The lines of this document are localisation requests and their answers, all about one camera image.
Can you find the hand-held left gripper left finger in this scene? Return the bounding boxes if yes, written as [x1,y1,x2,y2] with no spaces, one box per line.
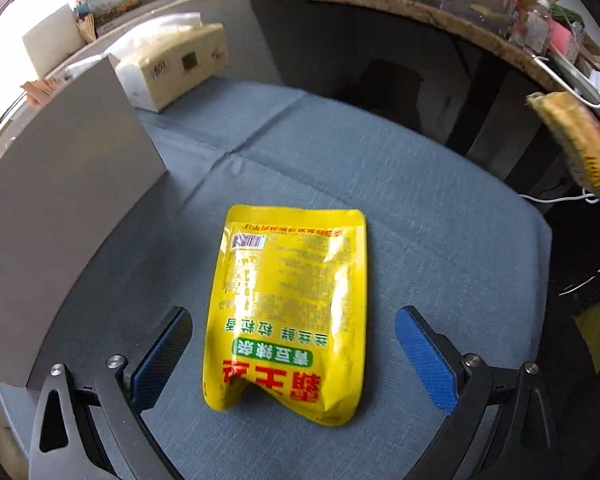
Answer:
[29,306,193,480]

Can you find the white foam box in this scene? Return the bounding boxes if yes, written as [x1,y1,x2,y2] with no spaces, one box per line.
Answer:
[21,4,83,81]

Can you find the brown paper packets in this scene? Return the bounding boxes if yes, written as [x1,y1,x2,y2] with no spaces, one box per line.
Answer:
[72,0,98,43]

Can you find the yellow brown patterned snack bag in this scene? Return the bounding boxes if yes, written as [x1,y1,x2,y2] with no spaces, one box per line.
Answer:
[526,91,600,199]

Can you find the blue grey fabric mat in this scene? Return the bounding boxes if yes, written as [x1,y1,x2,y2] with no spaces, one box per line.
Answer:
[0,80,553,480]

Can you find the pink packet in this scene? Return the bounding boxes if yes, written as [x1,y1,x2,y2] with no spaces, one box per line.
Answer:
[547,20,574,57]

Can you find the white storage box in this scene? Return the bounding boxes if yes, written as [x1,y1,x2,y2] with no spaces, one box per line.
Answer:
[0,52,168,391]

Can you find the beige tissue pack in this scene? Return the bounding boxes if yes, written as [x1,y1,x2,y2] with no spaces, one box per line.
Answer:
[105,12,229,112]

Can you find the white charging cable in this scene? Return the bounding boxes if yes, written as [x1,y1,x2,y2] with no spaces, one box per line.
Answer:
[532,52,600,111]

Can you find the bright yellow snack packet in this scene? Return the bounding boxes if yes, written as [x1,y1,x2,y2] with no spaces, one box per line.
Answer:
[202,203,368,427]

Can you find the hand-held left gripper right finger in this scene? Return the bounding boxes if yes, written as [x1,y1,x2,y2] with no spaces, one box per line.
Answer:
[395,305,561,480]

